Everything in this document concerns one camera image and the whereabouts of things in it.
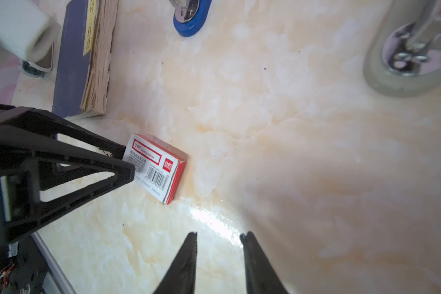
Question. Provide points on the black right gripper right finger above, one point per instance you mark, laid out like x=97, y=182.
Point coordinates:
x=261, y=277

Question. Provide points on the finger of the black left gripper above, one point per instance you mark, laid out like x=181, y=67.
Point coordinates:
x=39, y=151

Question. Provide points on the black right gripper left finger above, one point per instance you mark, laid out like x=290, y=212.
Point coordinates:
x=180, y=278

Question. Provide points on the blue book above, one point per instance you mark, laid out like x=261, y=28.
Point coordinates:
x=83, y=71

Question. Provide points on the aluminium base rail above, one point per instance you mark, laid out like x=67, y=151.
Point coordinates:
x=28, y=267

